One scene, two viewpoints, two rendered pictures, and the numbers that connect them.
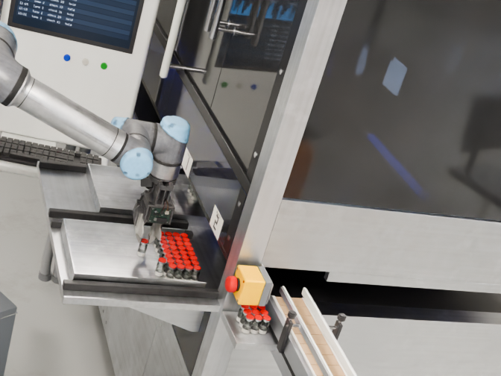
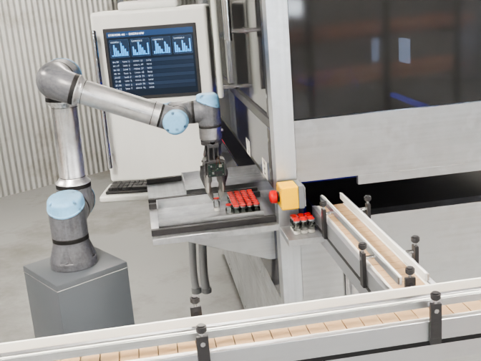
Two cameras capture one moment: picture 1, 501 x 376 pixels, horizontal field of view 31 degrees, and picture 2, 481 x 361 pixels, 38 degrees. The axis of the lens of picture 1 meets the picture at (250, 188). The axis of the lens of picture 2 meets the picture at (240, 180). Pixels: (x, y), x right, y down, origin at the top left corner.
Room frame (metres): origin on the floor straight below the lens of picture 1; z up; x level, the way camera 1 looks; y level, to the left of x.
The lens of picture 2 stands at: (-0.08, -0.52, 1.62)
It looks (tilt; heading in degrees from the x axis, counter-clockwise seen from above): 16 degrees down; 17
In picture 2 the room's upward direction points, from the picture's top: 4 degrees counter-clockwise
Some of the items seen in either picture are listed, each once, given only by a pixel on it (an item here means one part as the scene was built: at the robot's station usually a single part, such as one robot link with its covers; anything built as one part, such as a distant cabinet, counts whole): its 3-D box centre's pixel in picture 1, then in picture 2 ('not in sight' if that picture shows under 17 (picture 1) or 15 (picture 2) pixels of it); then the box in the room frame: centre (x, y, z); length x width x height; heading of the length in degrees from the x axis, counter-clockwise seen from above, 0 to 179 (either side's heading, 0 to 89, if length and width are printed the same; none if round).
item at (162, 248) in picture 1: (164, 255); (233, 205); (2.07, 0.16, 0.90); 0.18 x 0.02 x 0.05; 24
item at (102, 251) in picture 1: (131, 255); (207, 210); (2.04, 0.24, 0.90); 0.34 x 0.26 x 0.04; 114
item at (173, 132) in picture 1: (171, 140); (207, 110); (2.06, 0.22, 1.23); 0.09 x 0.08 x 0.11; 108
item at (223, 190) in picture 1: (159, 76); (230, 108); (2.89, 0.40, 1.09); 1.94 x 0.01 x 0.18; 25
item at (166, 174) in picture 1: (165, 168); (211, 133); (2.07, 0.22, 1.15); 0.08 x 0.08 x 0.05
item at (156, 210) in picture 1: (158, 197); (212, 157); (2.06, 0.22, 1.07); 0.09 x 0.08 x 0.12; 24
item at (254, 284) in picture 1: (250, 285); (290, 195); (1.91, -0.07, 1.00); 0.08 x 0.07 x 0.07; 115
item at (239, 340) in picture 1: (254, 330); (306, 233); (1.91, -0.11, 0.87); 0.14 x 0.13 x 0.02; 115
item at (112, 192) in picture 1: (148, 195); (227, 180); (2.39, 0.28, 0.90); 0.34 x 0.26 x 0.04; 115
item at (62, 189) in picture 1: (134, 231); (215, 201); (2.21, 0.28, 0.87); 0.70 x 0.48 x 0.02; 25
